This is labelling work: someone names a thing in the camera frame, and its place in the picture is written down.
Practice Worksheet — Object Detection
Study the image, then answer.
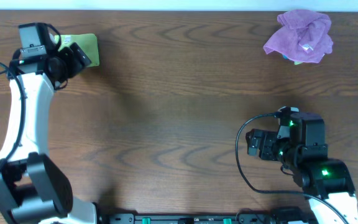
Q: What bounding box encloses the left black cable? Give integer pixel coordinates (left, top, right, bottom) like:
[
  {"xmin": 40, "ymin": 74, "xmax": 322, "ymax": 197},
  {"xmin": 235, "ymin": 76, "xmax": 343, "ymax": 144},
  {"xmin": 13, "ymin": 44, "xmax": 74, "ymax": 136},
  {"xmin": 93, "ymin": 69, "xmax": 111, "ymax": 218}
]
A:
[{"xmin": 0, "ymin": 23, "xmax": 71, "ymax": 224}]

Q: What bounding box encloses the green microfiber cloth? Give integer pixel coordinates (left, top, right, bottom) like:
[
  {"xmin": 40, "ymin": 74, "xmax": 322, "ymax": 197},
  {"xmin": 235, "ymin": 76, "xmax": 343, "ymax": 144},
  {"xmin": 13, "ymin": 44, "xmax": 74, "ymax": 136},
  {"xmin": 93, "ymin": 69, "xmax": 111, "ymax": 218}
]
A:
[{"xmin": 54, "ymin": 34, "xmax": 99, "ymax": 67}]

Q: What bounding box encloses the black cable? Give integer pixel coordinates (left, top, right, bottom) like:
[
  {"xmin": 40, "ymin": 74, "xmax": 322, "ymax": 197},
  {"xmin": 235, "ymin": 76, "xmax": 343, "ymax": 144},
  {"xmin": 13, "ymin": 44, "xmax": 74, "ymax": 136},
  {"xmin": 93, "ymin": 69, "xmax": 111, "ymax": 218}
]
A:
[
  {"xmin": 234, "ymin": 112, "xmax": 351, "ymax": 224},
  {"xmin": 0, "ymin": 23, "xmax": 71, "ymax": 224}
]

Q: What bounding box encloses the right black cable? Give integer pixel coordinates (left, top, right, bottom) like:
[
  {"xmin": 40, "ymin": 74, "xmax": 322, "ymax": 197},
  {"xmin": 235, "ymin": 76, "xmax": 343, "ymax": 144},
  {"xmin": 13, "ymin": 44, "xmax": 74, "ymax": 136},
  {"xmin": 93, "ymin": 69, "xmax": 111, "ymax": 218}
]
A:
[{"xmin": 234, "ymin": 112, "xmax": 351, "ymax": 224}]

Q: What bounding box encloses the purple microfiber cloth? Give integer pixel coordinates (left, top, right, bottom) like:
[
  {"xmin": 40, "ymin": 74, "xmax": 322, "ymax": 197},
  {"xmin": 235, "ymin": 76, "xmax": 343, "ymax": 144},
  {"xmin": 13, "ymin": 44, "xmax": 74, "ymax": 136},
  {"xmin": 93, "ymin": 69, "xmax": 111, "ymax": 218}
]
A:
[{"xmin": 263, "ymin": 9, "xmax": 333, "ymax": 64}]

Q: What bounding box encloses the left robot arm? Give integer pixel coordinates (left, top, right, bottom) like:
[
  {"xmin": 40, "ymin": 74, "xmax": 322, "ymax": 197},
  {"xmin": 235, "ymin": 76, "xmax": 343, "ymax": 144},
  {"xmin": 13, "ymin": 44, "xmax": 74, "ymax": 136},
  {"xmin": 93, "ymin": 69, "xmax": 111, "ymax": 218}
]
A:
[{"xmin": 0, "ymin": 40, "xmax": 99, "ymax": 223}]

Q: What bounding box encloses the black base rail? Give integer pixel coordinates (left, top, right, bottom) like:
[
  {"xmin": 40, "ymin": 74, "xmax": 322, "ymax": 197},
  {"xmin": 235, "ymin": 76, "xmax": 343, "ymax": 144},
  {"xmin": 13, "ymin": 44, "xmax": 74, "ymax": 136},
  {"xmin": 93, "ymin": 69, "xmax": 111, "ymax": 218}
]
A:
[{"xmin": 99, "ymin": 207, "xmax": 318, "ymax": 224}]

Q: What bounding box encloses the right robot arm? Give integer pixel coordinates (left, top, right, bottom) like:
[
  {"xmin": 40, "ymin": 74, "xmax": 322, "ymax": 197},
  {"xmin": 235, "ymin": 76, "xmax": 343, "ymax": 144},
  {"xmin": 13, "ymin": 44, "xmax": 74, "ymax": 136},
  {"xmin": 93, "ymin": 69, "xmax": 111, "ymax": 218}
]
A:
[{"xmin": 246, "ymin": 126, "xmax": 358, "ymax": 223}]

